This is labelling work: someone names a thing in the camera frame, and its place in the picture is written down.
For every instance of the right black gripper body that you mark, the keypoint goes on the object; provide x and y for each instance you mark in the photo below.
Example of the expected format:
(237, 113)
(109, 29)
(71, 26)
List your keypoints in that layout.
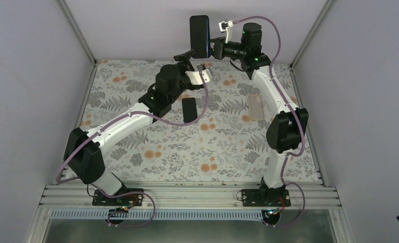
(221, 53)

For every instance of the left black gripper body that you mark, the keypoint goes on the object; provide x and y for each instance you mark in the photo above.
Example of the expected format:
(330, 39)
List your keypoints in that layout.
(186, 65)

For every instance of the black phone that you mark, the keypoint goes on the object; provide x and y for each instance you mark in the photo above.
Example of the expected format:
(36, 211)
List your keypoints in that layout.
(189, 109)
(199, 36)

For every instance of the beige phone case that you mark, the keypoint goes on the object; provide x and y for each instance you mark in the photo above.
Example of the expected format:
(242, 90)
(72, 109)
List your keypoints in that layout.
(255, 105)

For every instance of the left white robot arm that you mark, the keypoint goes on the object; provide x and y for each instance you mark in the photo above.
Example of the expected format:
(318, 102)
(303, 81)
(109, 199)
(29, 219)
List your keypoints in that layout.
(84, 150)

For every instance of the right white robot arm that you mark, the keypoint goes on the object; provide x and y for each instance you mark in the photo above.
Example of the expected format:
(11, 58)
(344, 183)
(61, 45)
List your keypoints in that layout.
(286, 133)

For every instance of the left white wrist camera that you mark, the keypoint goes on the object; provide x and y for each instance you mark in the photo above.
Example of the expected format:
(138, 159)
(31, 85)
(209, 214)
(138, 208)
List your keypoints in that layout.
(200, 76)

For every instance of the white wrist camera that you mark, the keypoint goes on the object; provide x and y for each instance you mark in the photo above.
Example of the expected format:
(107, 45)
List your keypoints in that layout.
(200, 76)
(225, 27)

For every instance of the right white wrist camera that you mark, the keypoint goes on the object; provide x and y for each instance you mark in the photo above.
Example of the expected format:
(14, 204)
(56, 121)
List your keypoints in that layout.
(225, 27)

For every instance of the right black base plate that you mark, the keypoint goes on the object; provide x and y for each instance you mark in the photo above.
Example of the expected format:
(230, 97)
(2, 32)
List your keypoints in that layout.
(265, 198)

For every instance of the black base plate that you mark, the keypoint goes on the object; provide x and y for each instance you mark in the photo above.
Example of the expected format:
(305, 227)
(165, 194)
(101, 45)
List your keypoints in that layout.
(265, 198)
(134, 199)

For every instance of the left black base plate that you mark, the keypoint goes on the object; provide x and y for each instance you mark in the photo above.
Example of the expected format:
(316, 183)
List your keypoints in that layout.
(134, 199)

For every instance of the aluminium rail frame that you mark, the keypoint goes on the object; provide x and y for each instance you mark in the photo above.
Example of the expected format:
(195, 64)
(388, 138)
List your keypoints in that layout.
(216, 196)

